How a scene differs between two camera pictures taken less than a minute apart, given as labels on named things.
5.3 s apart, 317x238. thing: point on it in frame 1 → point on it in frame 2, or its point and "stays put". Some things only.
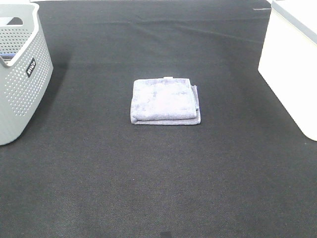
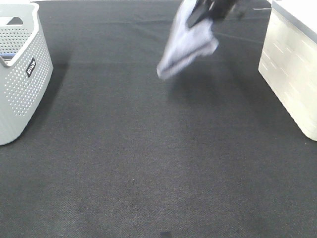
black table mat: (79, 168) stays put
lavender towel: (164, 101) → (185, 43)
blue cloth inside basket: (7, 56) stays put
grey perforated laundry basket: (26, 67) stays put
